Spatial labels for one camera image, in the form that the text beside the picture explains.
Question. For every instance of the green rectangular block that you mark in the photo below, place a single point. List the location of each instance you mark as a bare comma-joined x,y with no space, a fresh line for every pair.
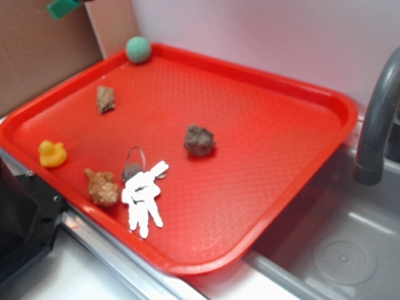
60,8

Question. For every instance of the dark brown rock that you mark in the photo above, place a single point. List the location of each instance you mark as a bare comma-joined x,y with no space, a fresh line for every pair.
199,141

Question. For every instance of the red plastic tray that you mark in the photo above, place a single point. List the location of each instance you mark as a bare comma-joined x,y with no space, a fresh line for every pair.
240,144

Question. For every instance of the silver key bunch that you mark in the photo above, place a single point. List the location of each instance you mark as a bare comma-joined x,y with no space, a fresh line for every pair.
141,190

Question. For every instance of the green textured ball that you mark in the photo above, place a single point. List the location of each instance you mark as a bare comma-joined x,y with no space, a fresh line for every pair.
138,49

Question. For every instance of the yellow rubber duck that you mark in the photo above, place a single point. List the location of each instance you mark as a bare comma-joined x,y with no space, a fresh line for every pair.
52,155

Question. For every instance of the grey sink basin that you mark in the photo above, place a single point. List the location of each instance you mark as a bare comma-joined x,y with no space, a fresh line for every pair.
337,239

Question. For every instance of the dark grey faucet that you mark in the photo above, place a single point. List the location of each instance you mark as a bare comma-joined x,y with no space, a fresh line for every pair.
379,138

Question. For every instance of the brown cardboard box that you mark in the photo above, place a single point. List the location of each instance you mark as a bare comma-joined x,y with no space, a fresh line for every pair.
39,52

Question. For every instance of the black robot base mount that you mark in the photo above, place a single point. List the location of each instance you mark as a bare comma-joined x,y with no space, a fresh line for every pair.
30,216

